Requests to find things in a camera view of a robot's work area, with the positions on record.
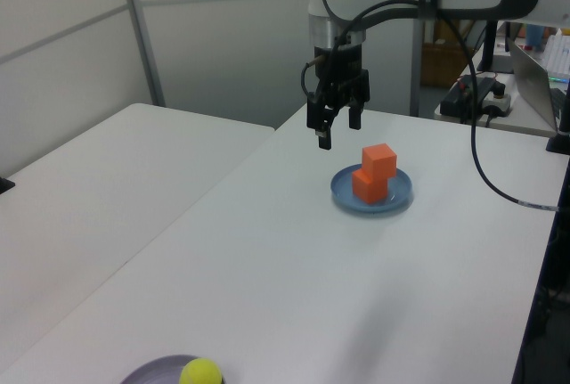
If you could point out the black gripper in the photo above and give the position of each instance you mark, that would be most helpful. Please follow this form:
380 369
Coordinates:
340 76

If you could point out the orange cube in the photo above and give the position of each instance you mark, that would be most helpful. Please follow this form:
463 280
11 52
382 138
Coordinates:
367 190
378 161

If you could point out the yellow tennis ball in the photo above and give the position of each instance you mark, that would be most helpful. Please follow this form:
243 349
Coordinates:
200 371

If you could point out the blue plate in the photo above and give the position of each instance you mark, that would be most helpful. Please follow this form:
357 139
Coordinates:
401 192

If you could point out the brown cardboard box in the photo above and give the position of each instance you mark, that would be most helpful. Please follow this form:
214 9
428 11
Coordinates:
445 63

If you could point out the black power supply box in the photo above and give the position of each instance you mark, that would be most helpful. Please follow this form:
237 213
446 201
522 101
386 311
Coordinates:
458 99

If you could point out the grey button box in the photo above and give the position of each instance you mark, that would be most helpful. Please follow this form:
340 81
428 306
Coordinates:
498 101

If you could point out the black monitor stand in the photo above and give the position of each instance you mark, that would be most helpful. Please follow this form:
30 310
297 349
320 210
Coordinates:
490 45

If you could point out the silver laptop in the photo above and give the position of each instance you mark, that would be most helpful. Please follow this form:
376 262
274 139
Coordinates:
530 85

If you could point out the purple plate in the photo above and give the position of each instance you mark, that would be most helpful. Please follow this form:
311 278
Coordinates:
151 373

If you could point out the grey partition post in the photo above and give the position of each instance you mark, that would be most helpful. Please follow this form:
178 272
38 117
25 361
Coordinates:
140 32
416 72

